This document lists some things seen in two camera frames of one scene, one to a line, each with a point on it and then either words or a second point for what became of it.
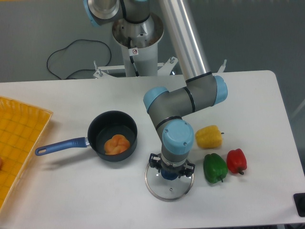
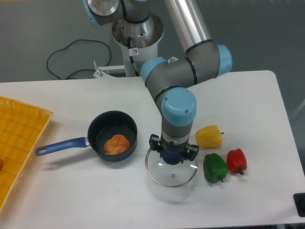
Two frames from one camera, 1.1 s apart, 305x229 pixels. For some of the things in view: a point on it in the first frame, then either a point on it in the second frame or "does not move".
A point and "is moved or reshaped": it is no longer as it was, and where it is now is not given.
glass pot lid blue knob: x=166 y=190 is moved or reshaped
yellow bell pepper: x=209 y=137 does not move
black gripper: x=155 y=161 → x=156 y=144
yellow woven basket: x=22 y=128 does not move
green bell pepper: x=215 y=168 does not move
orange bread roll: x=116 y=145 does not move
